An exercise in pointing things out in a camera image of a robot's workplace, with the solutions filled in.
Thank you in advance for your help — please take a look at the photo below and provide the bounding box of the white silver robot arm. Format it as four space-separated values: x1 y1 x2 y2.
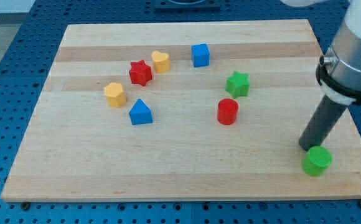
316 0 361 106

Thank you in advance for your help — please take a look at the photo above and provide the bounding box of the light wooden board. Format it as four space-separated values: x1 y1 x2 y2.
1 20 361 202

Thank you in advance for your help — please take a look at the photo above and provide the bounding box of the blue triangle block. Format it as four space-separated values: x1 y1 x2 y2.
129 99 153 125

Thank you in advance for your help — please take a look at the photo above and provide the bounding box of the red cylinder block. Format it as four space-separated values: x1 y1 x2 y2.
217 98 238 125

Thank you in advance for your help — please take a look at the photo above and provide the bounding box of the yellow heart block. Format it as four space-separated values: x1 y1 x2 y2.
151 50 171 73

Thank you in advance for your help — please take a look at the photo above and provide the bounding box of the red star block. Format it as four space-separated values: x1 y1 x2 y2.
129 60 152 86

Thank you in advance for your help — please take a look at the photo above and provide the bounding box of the blue cube block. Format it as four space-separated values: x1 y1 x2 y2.
191 44 210 67

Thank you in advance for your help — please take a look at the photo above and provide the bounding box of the green star block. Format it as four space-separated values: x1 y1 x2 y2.
225 71 250 99

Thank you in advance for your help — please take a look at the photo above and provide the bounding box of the yellow pentagon block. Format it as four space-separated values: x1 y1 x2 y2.
103 83 126 108

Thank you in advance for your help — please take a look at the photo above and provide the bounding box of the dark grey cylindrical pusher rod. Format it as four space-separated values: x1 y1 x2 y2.
298 95 347 151

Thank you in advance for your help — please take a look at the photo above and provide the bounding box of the green cylinder block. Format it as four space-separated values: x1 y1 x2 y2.
301 146 332 177

